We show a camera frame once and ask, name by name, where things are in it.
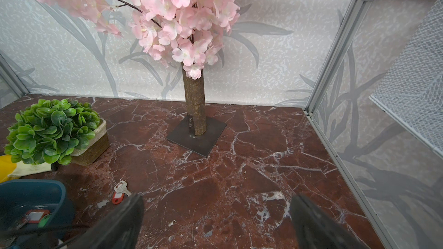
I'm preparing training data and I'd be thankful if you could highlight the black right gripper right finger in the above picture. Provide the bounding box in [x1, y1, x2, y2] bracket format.
[290, 194, 367, 249]

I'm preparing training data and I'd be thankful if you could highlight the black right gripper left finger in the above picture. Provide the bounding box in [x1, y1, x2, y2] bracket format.
[68, 194, 144, 249]

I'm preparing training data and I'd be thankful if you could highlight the key with red tag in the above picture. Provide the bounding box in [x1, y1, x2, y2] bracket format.
[111, 180, 132, 205]
[17, 209, 52, 229]

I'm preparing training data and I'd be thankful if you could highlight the key with green tag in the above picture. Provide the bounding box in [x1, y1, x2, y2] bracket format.
[38, 213, 51, 228]

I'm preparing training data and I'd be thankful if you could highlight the teal plastic storage box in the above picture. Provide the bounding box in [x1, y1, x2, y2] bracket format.
[1, 179, 76, 249]

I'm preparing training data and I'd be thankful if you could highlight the green artificial potted plant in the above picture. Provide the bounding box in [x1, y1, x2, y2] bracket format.
[4, 99, 109, 166]

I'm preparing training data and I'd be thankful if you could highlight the yellow black work glove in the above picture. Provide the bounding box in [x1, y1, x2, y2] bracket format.
[0, 154, 52, 183]

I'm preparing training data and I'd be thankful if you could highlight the pink blossom artificial tree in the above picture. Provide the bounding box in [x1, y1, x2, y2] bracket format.
[36, 0, 240, 157]

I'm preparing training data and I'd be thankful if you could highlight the white wire mesh basket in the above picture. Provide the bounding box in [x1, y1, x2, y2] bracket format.
[370, 0, 443, 157]

